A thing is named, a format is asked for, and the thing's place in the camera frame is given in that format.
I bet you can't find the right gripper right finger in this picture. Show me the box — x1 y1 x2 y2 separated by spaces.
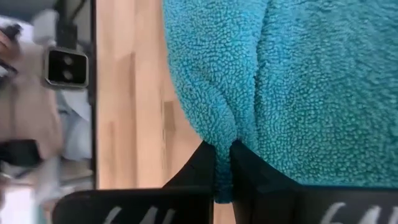
229 139 398 224

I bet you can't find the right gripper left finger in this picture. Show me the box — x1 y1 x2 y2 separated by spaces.
51 139 216 224

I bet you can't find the teal microfiber towel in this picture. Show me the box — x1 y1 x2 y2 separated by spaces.
161 0 398 205

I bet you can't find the person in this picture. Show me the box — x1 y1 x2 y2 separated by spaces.
0 9 93 224

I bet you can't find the black aluminium table frame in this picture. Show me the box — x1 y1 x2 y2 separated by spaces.
89 0 99 190

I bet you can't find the silver-framed dual-lens camera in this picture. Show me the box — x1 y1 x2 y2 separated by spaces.
42 46 90 91

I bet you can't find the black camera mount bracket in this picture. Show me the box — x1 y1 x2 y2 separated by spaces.
55 0 79 49

